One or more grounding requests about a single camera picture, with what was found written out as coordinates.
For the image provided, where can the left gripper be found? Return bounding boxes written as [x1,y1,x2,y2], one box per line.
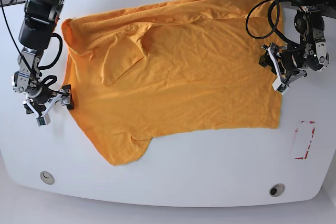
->
[259,42,307,85]

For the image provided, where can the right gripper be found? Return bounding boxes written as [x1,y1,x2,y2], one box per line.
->
[23,84,75,117]

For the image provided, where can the orange t-shirt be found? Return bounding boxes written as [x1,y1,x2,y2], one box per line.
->
[61,0,281,166]

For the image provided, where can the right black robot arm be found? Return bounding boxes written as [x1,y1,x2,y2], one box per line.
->
[12,0,74,126]

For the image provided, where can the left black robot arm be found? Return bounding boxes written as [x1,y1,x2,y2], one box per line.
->
[259,0,335,93]

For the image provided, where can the red tape rectangle marking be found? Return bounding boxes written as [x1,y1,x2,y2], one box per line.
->
[291,121,316,160]

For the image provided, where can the left table grommet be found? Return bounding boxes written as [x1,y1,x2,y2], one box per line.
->
[40,171,55,185]

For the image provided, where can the table grommet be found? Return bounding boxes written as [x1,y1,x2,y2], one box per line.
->
[269,184,286,197]
[40,171,55,185]

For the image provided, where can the right table grommet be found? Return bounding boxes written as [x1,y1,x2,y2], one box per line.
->
[269,184,286,197]

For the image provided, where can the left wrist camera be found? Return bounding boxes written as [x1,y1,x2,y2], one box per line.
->
[272,78,289,95]

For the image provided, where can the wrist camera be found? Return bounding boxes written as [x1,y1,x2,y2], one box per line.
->
[36,114,50,126]
[272,78,289,95]

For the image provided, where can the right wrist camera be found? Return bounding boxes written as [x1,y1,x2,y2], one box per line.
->
[36,114,50,126]

